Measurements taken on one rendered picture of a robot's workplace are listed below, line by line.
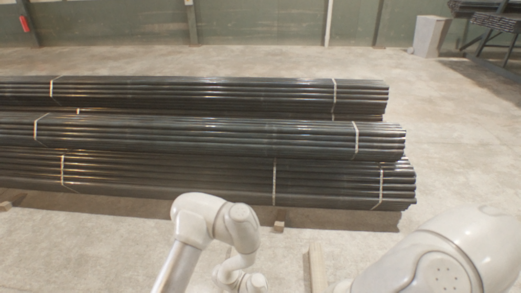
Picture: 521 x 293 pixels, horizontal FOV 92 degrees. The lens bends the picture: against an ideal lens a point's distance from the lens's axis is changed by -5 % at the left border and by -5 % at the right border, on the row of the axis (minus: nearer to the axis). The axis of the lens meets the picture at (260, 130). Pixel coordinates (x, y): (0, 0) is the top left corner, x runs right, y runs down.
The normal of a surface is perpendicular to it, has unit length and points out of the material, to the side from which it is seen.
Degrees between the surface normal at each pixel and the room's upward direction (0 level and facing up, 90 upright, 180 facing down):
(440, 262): 27
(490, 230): 10
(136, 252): 0
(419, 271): 51
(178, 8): 90
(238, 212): 14
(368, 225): 0
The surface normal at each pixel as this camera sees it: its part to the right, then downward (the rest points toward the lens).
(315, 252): -0.01, -0.87
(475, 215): -0.08, -0.96
